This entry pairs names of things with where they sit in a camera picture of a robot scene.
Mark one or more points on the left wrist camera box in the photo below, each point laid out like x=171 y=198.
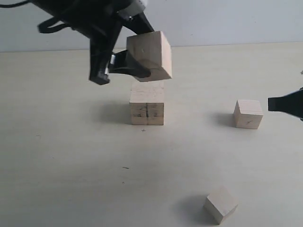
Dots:
x=127 y=9

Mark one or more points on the smallest wooden cube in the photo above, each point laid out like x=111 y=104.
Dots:
x=220 y=204

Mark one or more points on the small wooden cube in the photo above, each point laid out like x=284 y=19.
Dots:
x=248 y=114

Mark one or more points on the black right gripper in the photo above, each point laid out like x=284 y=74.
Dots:
x=291 y=104

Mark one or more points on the medium wooden cube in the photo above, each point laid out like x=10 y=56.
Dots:
x=153 y=51

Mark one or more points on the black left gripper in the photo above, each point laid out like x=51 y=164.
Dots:
x=99 y=21

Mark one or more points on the large wooden base cube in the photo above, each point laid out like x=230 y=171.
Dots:
x=147 y=103

